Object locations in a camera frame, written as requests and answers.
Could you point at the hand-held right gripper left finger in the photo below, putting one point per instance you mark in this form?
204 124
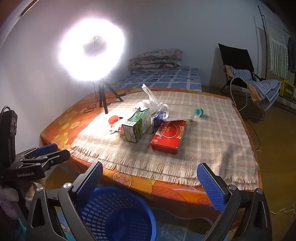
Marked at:
92 179

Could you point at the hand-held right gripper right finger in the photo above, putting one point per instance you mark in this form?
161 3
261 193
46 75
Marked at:
210 185

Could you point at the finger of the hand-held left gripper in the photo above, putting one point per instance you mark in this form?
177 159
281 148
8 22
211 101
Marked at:
47 148
57 156

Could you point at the blue plastic basket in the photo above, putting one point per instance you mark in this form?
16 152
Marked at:
120 213

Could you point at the red cardboard box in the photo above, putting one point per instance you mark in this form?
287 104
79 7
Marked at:
168 134

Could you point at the green milk carton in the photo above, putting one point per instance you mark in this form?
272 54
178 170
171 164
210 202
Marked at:
136 125

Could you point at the orange floral table cover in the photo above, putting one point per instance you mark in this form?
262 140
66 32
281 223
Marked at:
60 125

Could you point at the small flat wrapper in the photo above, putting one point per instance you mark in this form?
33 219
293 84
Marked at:
112 131

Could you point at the beige plaid fringed cloth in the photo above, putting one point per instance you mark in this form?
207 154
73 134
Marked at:
208 129

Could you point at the clear plastic bag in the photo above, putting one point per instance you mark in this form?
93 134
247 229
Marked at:
171 231

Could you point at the small red cup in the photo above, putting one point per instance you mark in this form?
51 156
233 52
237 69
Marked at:
113 120

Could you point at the black tripod stand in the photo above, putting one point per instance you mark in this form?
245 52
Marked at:
103 97

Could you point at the clear plastic bottle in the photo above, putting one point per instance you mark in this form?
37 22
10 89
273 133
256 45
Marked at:
180 111

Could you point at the blue snack wrapper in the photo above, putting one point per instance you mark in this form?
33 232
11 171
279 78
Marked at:
157 121

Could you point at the white plastic bag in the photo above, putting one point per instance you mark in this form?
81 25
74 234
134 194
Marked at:
150 102

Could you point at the blue striped cushion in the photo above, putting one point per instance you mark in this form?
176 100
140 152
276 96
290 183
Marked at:
266 88

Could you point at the blue checked mattress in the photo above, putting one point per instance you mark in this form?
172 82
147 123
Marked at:
166 80

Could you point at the tan cloth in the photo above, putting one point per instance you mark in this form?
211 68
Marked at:
229 71

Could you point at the yellow plastic crate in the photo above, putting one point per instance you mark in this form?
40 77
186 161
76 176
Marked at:
286 89

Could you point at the black folding chair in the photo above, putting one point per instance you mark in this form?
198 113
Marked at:
233 55

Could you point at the folded floral quilt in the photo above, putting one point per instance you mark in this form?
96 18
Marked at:
157 60

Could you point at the black drying rack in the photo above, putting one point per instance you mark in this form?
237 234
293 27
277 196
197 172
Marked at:
266 46

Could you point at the striped hanging towel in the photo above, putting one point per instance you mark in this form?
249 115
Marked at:
277 51

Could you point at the dark hanging garment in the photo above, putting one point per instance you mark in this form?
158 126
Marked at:
291 53

